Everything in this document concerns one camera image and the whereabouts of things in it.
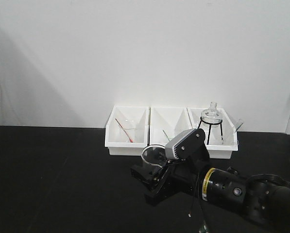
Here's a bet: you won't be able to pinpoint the red-marked glass rod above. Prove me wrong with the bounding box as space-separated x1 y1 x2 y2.
115 118 133 143

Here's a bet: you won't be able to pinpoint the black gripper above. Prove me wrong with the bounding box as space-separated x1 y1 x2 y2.
131 147 211 206

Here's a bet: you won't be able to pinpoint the white storage bin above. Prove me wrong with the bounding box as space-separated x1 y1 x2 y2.
201 108 238 159
104 105 149 156
148 106 192 146

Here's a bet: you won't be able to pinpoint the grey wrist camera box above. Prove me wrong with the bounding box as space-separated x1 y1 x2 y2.
165 128 205 160

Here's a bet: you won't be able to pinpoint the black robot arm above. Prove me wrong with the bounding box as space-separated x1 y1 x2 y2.
131 145 290 233

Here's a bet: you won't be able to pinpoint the white middle storage bin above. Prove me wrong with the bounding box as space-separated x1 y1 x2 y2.
148 106 192 146

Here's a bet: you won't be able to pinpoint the clear glass beaker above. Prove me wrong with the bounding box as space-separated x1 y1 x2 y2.
141 145 167 173

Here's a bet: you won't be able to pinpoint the clear glass measuring cylinder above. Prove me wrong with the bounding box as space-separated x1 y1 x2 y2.
222 118 244 145

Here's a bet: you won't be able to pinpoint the white right storage bin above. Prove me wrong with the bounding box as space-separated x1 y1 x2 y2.
201 108 238 159

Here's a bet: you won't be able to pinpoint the glass flask on black stand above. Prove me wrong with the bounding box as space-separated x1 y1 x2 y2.
197 101 223 145

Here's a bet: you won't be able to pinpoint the thin wires under gripper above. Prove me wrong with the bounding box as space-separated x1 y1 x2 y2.
187 169 208 226

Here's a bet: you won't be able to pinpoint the white left storage bin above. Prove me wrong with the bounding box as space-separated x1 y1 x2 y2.
104 105 149 156

